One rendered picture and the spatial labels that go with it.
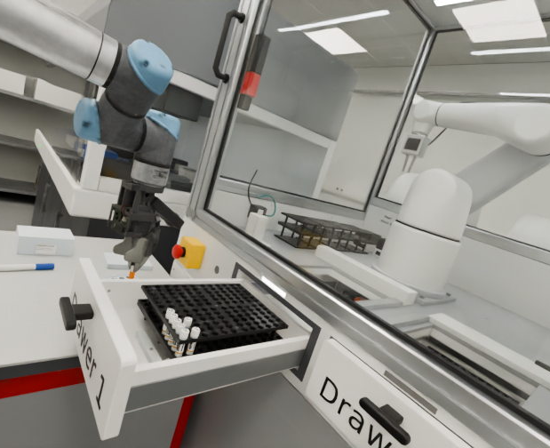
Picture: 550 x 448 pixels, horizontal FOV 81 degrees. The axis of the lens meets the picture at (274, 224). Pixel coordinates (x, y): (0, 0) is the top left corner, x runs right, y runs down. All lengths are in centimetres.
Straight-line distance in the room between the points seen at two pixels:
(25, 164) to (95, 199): 343
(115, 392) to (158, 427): 51
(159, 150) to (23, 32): 28
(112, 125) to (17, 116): 400
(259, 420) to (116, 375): 42
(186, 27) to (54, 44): 84
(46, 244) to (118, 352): 69
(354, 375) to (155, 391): 29
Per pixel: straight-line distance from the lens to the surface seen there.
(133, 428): 91
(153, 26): 134
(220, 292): 69
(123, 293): 68
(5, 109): 465
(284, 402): 71
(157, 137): 72
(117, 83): 61
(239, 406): 83
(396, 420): 52
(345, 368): 57
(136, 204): 75
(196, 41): 139
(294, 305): 65
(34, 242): 107
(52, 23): 59
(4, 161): 472
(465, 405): 52
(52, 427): 82
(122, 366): 42
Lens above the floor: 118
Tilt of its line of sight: 10 degrees down
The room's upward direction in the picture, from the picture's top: 17 degrees clockwise
